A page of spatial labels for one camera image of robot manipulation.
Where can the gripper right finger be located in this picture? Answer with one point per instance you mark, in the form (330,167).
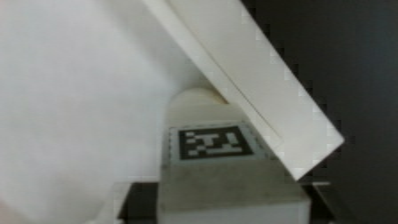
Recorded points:
(325,211)

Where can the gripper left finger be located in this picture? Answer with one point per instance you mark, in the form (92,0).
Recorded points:
(131,206)

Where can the white table leg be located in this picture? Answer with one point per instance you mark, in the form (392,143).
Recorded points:
(227,185)

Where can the white square tabletop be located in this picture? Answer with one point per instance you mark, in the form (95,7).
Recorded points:
(94,70)

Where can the white obstacle right bar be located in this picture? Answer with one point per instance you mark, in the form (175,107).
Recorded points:
(218,34)

